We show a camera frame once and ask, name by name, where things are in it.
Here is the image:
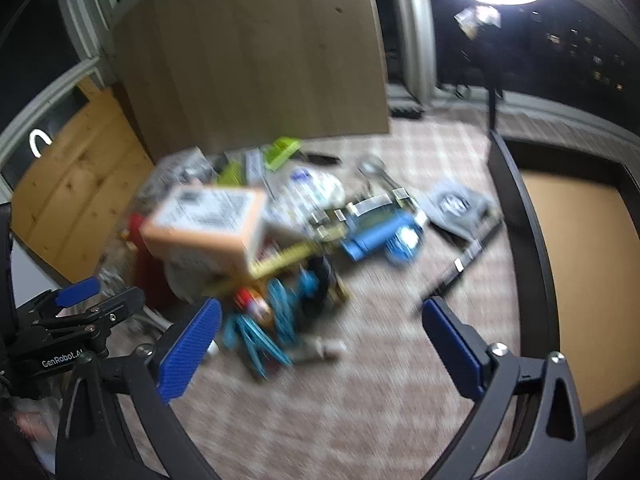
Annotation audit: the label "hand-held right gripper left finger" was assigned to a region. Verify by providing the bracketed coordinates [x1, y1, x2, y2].
[55, 297, 223, 480]

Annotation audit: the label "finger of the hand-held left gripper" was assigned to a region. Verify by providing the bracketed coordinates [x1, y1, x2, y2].
[17, 277, 101, 318]
[65, 287, 146, 333]

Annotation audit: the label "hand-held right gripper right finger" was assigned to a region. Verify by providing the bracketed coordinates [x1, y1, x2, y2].
[422, 296, 586, 480]

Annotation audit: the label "small white bottle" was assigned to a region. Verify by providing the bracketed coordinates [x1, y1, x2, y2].
[290, 339, 347, 362]

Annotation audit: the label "grey packet round logo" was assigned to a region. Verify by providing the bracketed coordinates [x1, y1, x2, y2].
[420, 178, 495, 242]

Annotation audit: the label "black storage box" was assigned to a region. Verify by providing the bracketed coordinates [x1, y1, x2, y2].
[487, 130, 640, 433]

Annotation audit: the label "metal spoon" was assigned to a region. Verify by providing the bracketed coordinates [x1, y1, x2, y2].
[357, 156, 401, 196]

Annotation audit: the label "red yellow toy figurine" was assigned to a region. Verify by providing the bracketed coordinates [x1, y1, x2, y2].
[234, 287, 275, 322]

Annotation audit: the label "black bar white bands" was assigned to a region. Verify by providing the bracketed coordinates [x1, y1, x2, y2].
[414, 220, 503, 313]

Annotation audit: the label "orange cardboard box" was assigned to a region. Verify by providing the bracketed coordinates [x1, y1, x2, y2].
[141, 185, 268, 275]

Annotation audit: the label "yellow ruler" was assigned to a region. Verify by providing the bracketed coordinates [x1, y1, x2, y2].
[200, 240, 346, 297]

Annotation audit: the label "blue power bank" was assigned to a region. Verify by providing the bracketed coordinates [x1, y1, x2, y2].
[342, 210, 426, 267]

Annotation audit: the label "plain lime green packet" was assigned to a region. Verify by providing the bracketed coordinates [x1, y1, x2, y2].
[264, 137, 302, 172]

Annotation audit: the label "black folding knife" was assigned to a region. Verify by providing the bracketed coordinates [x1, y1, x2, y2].
[301, 152, 342, 167]

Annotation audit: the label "black light stand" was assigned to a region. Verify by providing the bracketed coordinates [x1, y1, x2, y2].
[452, 5, 504, 133]

